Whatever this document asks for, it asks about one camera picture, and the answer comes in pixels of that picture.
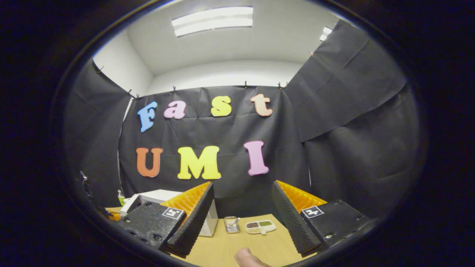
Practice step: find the small plastic bottle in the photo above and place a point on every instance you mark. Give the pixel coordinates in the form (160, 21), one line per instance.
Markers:
(121, 197)

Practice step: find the white microwave oven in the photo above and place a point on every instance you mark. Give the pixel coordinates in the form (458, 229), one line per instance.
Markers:
(156, 195)

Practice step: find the small ceiling light panel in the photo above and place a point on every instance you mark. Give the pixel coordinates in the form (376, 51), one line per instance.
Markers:
(326, 33)

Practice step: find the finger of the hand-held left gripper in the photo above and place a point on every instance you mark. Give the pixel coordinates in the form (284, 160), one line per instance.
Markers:
(114, 216)

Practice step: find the long ceiling light panel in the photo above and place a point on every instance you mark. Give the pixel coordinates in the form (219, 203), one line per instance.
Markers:
(212, 21)

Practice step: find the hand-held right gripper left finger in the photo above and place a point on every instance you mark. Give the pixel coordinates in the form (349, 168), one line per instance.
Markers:
(191, 226)

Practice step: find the black backdrop cloth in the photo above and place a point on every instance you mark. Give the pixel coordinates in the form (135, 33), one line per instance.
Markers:
(230, 129)

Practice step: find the white divided bean dish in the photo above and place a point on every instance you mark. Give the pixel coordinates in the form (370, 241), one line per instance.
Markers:
(260, 226)

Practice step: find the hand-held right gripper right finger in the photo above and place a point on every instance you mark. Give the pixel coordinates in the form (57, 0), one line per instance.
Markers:
(293, 222)

